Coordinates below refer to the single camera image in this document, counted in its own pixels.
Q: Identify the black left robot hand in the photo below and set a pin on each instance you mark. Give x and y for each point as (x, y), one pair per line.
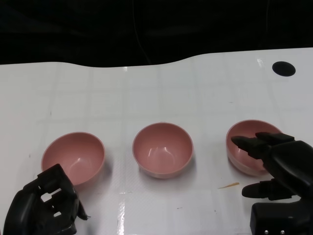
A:
(27, 213)

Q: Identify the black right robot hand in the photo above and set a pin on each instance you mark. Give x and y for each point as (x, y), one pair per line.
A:
(291, 166)

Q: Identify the pink plastic bowl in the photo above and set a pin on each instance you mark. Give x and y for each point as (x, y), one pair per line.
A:
(73, 151)
(162, 147)
(243, 129)

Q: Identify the small tan sliver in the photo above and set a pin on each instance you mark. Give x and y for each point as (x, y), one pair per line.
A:
(228, 186)

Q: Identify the black round table grommet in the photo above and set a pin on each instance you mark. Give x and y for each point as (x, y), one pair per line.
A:
(283, 68)

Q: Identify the black backdrop cloth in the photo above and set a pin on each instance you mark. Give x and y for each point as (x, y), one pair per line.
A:
(73, 29)

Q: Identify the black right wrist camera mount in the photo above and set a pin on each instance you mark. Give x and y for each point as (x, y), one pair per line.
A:
(281, 220)

